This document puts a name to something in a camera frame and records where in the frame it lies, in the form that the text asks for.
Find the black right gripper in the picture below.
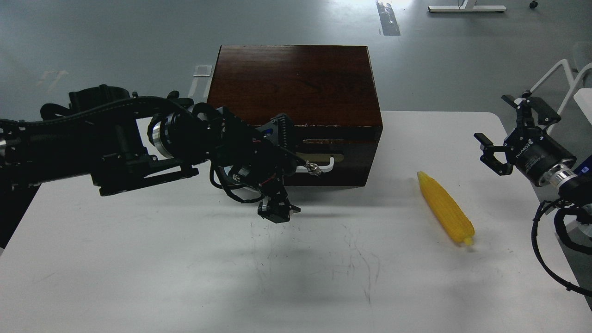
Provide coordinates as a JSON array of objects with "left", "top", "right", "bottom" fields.
[{"left": 474, "top": 90, "right": 576, "bottom": 187}]

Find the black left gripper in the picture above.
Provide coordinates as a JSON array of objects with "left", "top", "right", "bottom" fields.
[{"left": 227, "top": 157, "right": 302, "bottom": 224}]

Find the drawer with white handle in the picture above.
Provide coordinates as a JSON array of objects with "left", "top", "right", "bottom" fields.
[{"left": 294, "top": 126, "right": 383, "bottom": 173}]

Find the yellow corn cob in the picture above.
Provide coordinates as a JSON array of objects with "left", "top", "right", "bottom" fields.
[{"left": 417, "top": 171, "right": 475, "bottom": 246}]

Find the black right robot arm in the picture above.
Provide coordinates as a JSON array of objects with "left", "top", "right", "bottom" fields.
[{"left": 474, "top": 91, "right": 592, "bottom": 253}]

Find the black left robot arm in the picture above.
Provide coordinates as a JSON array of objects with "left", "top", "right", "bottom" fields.
[{"left": 0, "top": 85, "right": 330, "bottom": 249}]

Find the dark wooden drawer cabinet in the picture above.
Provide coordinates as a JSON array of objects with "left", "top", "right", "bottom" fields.
[{"left": 207, "top": 45, "right": 383, "bottom": 187}]

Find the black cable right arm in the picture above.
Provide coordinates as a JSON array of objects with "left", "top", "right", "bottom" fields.
[{"left": 531, "top": 200, "right": 592, "bottom": 298}]

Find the white table leg frame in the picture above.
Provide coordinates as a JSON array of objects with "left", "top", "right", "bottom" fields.
[{"left": 530, "top": 58, "right": 591, "bottom": 137}]

